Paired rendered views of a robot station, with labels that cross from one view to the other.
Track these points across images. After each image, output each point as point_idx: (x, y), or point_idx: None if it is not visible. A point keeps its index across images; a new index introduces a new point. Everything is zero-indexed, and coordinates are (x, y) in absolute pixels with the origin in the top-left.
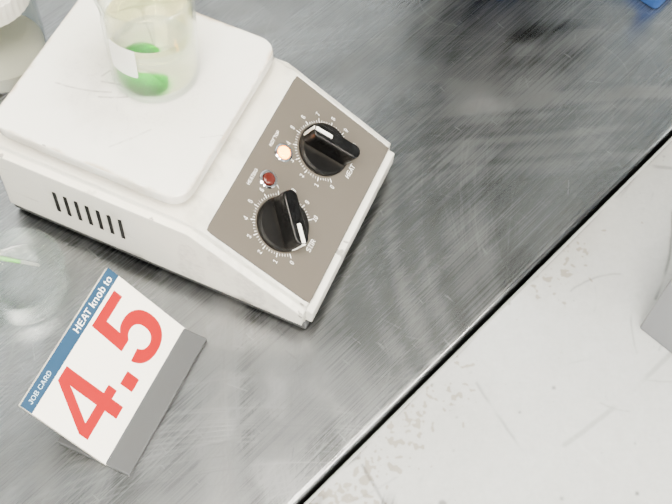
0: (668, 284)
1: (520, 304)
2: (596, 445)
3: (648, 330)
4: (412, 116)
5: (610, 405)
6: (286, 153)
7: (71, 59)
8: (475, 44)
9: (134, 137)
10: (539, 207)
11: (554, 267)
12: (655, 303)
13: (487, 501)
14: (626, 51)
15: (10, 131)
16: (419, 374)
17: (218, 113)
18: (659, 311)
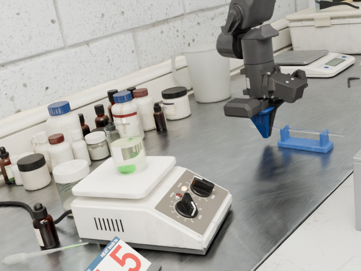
0: (354, 191)
1: (298, 232)
2: (351, 269)
3: (359, 228)
4: (239, 193)
5: (352, 255)
6: (185, 188)
7: (101, 172)
8: (259, 172)
9: (123, 183)
10: (297, 205)
11: (310, 220)
12: (354, 208)
13: None
14: (318, 163)
15: (77, 190)
16: (259, 261)
17: (155, 173)
18: (358, 211)
